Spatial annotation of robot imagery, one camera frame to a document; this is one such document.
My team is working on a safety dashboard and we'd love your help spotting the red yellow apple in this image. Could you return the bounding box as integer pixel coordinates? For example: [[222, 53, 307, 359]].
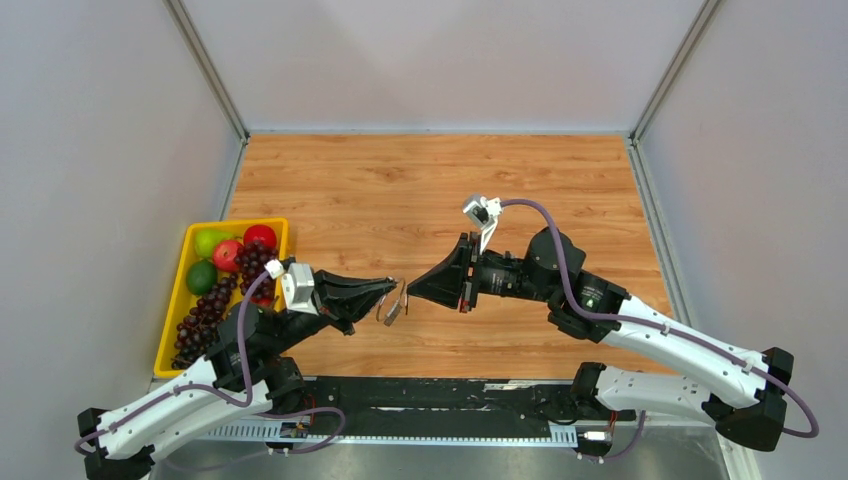
[[211, 239, 243, 273]]

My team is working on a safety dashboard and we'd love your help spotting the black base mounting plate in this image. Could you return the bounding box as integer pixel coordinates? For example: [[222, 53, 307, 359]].
[[264, 360, 637, 445]]

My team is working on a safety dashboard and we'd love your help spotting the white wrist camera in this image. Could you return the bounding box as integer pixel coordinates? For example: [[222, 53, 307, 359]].
[[264, 259, 318, 315], [462, 194, 503, 252]]

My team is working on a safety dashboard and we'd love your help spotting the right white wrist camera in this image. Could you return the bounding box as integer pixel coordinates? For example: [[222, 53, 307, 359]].
[[462, 194, 503, 252]]

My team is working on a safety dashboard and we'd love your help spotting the red apple top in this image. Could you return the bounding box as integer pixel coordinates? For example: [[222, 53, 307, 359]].
[[243, 224, 278, 249]]

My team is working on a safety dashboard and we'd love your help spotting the yellow plastic tray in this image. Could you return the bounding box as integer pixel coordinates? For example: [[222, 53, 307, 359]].
[[153, 217, 292, 379]]

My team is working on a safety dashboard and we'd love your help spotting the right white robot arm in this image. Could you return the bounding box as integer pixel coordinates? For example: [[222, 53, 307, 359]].
[[408, 228, 794, 452]]

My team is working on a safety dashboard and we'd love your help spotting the green pear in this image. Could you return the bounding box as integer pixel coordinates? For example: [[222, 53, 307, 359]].
[[193, 228, 236, 259]]

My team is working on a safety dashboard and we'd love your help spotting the dark grape bunch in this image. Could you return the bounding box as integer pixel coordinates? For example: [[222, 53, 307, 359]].
[[237, 244, 279, 298], [171, 274, 239, 369]]

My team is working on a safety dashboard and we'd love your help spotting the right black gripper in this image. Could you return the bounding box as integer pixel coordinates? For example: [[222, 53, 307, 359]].
[[406, 232, 557, 314]]

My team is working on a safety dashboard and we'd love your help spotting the lower dark grape bunch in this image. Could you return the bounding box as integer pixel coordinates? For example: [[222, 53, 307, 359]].
[[171, 274, 239, 369]]

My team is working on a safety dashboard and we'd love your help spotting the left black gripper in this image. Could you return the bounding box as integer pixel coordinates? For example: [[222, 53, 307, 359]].
[[267, 266, 397, 355]]

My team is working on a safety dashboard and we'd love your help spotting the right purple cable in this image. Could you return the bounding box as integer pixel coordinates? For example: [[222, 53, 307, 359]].
[[500, 197, 820, 440]]

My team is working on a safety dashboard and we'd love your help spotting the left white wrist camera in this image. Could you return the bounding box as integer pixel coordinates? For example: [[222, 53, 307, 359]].
[[264, 259, 318, 315]]

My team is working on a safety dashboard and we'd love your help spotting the upper dark grape bunch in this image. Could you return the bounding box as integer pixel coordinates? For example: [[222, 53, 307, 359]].
[[237, 244, 279, 298]]

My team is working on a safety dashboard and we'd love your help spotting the silver keyring with keys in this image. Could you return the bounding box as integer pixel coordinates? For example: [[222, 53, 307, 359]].
[[376, 278, 405, 327]]

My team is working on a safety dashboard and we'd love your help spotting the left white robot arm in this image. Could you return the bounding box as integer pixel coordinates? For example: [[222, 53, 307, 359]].
[[74, 259, 398, 479]]

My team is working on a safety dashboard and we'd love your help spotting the green lime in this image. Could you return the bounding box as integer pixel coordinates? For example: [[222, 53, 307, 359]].
[[185, 260, 218, 296]]

